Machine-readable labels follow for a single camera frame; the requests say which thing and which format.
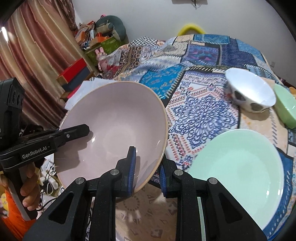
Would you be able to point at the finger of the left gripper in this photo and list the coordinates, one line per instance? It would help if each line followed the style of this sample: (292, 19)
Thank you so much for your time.
(74, 134)

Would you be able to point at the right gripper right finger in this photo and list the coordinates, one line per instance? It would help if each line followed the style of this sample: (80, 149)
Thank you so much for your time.
(169, 186)

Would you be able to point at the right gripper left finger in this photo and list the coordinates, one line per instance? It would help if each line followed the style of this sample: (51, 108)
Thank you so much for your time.
(124, 185)

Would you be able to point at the pink ceramic bowl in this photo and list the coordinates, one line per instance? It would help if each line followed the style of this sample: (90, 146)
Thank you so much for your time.
(120, 114)

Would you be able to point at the mint green plate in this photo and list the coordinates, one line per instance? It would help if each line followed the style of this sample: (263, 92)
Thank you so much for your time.
(249, 166)

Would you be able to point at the white bowl with dark spots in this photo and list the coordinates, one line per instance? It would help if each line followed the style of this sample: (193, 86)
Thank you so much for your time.
(249, 90)

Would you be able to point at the mint green bowl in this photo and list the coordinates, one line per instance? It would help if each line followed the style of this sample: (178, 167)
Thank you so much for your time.
(285, 106)

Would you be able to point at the left hand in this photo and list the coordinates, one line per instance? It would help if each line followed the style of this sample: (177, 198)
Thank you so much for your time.
(30, 191)

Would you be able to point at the white cloth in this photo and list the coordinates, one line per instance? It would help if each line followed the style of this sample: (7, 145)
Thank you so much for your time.
(86, 87)

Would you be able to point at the red flat box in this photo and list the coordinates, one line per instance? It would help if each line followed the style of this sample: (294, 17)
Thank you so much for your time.
(69, 73)

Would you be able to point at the pink bunny toy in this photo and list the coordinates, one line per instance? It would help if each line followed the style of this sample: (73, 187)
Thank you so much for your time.
(101, 57)

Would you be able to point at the pink striped curtain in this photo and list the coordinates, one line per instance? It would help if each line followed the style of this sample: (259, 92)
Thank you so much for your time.
(40, 45)

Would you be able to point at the green cardboard box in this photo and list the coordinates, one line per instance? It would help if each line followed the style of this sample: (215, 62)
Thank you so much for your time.
(109, 46)

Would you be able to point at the patchwork patterned bedspread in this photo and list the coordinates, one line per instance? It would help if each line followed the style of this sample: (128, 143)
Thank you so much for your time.
(187, 72)

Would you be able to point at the yellow curved tube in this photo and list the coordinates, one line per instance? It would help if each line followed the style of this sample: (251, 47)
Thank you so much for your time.
(190, 28)

